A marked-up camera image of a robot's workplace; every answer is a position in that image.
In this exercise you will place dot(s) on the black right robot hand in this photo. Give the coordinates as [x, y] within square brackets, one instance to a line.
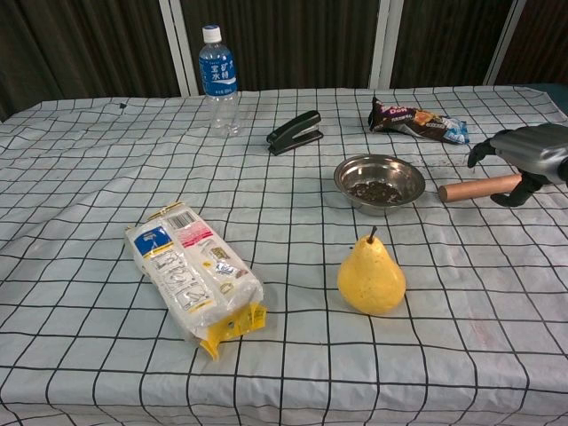
[528, 146]

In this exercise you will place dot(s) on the wooden rolling pin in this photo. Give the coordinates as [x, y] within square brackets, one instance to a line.
[479, 187]

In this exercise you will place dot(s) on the stainless steel bowl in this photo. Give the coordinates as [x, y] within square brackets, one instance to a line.
[379, 182]

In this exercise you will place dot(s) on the dark snack wrapper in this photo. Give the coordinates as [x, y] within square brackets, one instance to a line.
[412, 120]

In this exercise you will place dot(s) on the yellow pear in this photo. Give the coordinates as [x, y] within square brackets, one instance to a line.
[372, 277]

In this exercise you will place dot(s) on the black stapler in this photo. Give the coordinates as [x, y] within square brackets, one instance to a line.
[296, 131]

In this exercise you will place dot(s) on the white checkered tablecloth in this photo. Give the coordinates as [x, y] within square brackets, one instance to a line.
[266, 266]

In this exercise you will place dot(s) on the clear water bottle blue label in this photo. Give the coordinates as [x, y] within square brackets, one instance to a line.
[218, 75]

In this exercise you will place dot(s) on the white and yellow plastic bag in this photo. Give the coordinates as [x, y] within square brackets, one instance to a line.
[193, 275]

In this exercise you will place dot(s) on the white partition frame post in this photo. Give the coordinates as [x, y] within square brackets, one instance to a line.
[382, 42]
[179, 44]
[503, 42]

